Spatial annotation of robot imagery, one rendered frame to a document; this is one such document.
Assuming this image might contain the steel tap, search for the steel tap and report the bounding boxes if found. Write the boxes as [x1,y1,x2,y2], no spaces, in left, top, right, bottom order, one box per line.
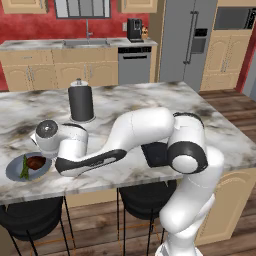
[84,18,94,43]

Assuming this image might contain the black tray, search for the black tray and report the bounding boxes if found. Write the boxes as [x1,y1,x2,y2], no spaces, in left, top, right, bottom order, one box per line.
[140,141,175,169]

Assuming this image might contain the black round bar stool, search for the black round bar stool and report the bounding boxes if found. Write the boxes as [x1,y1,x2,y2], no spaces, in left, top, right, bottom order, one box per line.
[116,179,178,256]
[0,195,77,256]

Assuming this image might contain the blue-grey round plate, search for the blue-grey round plate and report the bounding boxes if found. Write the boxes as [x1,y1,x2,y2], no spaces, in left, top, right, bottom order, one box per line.
[5,151,54,183]

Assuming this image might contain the beige tall cupboard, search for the beige tall cupboard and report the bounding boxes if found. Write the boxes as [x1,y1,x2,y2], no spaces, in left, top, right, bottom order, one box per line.
[199,29,255,93]

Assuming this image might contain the beige base cupboard run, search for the beige base cupboard run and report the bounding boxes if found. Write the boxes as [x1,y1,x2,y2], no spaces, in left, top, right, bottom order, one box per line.
[0,47,120,93]

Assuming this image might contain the green asparagus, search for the green asparagus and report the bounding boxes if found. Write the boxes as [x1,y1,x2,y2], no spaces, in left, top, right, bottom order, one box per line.
[18,154,31,180]

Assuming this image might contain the black coffee machine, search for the black coffee machine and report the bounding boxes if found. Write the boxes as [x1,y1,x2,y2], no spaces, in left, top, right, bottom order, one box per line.
[126,17,145,44]

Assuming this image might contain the black canister with white lid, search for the black canister with white lid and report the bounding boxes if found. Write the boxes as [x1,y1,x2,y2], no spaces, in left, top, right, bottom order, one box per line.
[67,77,96,124]

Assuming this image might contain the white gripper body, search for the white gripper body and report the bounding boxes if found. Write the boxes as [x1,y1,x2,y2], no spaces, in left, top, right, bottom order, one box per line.
[30,132,57,160]

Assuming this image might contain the small brown jar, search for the small brown jar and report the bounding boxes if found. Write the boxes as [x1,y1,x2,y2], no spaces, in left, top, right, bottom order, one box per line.
[141,25,150,41]

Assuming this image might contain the brown steak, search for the brown steak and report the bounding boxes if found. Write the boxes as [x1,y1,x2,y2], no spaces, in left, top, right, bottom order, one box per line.
[26,155,47,171]

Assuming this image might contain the window with grey frame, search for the window with grey frame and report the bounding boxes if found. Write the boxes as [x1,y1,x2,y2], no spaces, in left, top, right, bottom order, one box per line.
[53,0,112,20]

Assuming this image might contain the beige wall cupboard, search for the beige wall cupboard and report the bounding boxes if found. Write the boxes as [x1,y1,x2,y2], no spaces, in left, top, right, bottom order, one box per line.
[1,0,50,15]
[117,0,159,15]

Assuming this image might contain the grey microwave oven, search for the grey microwave oven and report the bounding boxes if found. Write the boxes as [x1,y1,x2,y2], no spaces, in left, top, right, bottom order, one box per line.
[213,6,256,32]

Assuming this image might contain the beige island cupboard door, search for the beige island cupboard door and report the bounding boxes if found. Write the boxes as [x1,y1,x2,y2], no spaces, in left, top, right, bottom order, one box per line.
[194,166,256,248]

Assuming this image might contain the grey dishwasher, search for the grey dishwasher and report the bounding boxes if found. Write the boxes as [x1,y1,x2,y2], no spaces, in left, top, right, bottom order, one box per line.
[117,46,153,86]

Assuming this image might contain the steel sink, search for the steel sink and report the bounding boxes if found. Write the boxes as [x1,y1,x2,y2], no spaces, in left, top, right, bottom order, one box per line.
[62,38,111,48]

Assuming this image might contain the grey fridge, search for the grey fridge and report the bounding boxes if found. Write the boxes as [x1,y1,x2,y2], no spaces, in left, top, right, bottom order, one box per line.
[158,0,218,93]

